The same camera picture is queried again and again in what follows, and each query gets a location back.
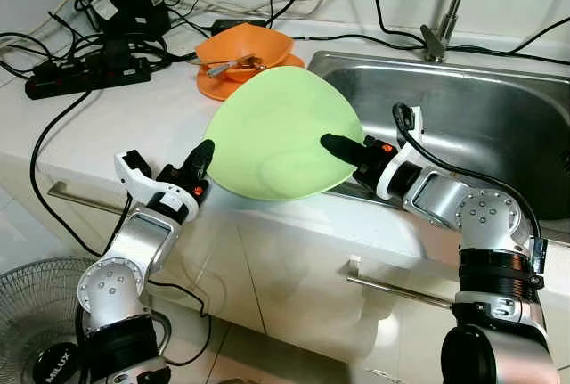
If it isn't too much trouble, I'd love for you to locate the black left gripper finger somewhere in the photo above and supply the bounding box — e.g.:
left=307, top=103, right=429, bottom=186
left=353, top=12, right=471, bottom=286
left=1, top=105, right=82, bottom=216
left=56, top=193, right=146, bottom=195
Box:
left=183, top=139, right=216, bottom=182

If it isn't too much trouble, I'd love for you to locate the black power strip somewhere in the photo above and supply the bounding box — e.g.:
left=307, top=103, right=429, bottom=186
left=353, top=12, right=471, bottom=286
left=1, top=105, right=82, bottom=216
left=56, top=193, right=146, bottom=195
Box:
left=25, top=53, right=152, bottom=101

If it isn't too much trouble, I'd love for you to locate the stainless steel sink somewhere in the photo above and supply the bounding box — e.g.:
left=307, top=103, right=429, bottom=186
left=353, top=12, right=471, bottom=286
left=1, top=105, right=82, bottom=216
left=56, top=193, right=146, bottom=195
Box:
left=305, top=50, right=570, bottom=222

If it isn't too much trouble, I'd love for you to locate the small flat black adapter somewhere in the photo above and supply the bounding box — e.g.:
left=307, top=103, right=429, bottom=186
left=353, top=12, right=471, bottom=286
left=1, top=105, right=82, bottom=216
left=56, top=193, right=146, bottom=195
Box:
left=211, top=19, right=268, bottom=30

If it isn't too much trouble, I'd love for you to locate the black power strip cable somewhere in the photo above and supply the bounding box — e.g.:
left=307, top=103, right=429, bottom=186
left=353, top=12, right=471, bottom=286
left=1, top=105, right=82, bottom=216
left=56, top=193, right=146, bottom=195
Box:
left=28, top=88, right=101, bottom=258

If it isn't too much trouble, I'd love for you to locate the orange plate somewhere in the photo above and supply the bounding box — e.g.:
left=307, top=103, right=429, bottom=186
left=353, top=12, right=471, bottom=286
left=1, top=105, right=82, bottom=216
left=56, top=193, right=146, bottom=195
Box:
left=197, top=53, right=308, bottom=102

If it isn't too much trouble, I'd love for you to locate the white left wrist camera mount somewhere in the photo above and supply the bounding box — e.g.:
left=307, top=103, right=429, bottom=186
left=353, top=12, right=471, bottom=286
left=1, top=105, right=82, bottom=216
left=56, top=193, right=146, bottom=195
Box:
left=114, top=149, right=192, bottom=225

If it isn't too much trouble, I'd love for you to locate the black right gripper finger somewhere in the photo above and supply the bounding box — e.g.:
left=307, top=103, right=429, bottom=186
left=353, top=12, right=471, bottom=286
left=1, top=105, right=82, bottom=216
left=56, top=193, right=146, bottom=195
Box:
left=321, top=133, right=375, bottom=167

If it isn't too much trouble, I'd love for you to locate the steel faucet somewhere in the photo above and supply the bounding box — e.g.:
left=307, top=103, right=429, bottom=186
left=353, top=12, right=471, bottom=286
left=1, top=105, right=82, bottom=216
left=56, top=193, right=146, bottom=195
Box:
left=420, top=0, right=526, bottom=63

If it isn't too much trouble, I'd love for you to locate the steel spoon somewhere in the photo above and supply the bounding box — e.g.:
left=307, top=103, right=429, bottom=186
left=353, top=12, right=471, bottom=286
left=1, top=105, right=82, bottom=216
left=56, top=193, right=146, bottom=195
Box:
left=207, top=56, right=265, bottom=78

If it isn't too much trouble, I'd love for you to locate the orange bowl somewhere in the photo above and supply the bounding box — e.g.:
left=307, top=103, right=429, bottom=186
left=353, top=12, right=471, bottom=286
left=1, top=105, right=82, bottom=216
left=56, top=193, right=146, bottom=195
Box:
left=195, top=22, right=296, bottom=78

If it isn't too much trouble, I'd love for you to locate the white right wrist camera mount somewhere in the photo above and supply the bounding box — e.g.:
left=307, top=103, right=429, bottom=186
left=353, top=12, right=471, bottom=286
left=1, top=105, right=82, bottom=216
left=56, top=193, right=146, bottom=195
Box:
left=376, top=105, right=425, bottom=204

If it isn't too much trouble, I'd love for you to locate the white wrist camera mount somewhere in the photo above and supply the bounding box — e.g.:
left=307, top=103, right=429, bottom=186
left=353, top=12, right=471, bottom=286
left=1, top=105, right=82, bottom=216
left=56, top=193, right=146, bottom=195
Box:
left=114, top=149, right=192, bottom=225
left=376, top=105, right=425, bottom=204

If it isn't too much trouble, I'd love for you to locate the light green plate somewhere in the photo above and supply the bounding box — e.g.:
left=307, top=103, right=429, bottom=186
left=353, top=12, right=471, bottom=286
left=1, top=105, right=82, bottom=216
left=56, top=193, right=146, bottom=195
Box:
left=205, top=66, right=364, bottom=203

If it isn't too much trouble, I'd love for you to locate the white kitchen cabinet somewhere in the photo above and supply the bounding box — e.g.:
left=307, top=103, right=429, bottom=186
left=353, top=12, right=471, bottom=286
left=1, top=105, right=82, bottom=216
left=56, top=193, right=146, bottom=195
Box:
left=0, top=161, right=570, bottom=384

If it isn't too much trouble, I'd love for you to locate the grey floor fan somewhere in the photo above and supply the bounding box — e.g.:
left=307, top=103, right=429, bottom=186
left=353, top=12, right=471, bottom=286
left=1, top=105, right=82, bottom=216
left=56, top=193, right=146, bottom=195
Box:
left=0, top=257, right=172, bottom=384

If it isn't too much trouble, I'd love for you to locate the black charger with labels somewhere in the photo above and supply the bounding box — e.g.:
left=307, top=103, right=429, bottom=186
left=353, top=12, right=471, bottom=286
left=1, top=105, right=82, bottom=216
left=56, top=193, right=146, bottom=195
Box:
left=89, top=0, right=173, bottom=39

